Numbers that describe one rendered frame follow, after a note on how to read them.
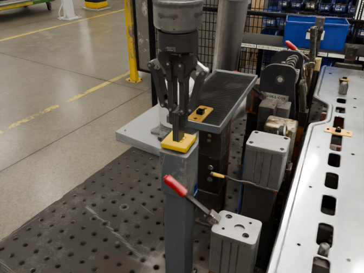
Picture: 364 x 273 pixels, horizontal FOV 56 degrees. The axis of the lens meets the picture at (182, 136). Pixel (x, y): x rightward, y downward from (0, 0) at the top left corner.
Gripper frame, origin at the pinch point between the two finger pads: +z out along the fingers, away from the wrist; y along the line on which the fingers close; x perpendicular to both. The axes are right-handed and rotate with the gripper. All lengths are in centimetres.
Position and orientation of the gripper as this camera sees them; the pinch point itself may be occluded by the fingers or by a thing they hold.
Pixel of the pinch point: (178, 124)
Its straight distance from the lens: 73.9
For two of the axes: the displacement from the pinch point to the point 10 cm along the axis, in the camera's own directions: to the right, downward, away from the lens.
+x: 4.1, -4.7, 7.8
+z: 0.0, 8.6, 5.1
